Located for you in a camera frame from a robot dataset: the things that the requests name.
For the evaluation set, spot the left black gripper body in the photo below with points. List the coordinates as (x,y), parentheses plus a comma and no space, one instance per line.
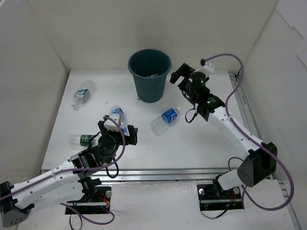
(132,136)

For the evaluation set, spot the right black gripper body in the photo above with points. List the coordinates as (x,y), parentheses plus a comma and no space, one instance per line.
(182,78)

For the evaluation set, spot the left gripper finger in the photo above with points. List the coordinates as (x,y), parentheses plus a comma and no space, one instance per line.
(101,125)
(132,139)

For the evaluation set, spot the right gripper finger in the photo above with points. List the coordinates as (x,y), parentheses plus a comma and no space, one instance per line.
(184,87)
(184,71)

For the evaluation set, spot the small bottle light blue label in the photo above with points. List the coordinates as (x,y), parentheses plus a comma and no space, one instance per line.
(118,110)

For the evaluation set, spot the clear bottle green label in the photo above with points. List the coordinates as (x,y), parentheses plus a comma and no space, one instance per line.
(80,142)

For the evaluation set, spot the small clear bottle black label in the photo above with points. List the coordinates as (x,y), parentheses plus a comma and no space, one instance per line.
(152,76)

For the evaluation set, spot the clear bottle dark blue label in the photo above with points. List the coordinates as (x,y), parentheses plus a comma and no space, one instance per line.
(164,121)

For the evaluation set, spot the clear bottle blue-white label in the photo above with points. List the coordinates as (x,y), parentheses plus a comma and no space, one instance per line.
(83,94)

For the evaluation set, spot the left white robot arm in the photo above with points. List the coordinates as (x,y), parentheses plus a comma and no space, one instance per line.
(70,181)

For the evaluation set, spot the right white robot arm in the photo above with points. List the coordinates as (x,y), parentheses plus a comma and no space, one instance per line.
(258,157)

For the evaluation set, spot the dark teal plastic bin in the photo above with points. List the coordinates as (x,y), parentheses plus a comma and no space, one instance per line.
(147,62)

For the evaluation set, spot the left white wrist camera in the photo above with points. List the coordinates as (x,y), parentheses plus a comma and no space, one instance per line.
(113,125)

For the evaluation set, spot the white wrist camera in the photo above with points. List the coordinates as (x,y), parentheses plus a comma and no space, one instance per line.
(113,125)
(207,68)

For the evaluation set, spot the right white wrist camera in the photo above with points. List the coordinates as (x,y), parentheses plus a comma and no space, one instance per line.
(207,68)

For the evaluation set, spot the front aluminium rail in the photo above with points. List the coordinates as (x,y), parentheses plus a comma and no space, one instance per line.
(162,174)

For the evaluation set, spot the aluminium rail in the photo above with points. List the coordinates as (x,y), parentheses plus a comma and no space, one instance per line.
(162,174)
(248,121)

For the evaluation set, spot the right aluminium rail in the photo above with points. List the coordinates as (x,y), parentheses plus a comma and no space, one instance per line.
(248,121)

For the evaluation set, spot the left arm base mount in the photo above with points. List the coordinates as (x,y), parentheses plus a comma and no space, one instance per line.
(96,197)

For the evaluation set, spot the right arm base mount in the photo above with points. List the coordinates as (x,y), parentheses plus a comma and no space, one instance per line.
(209,200)

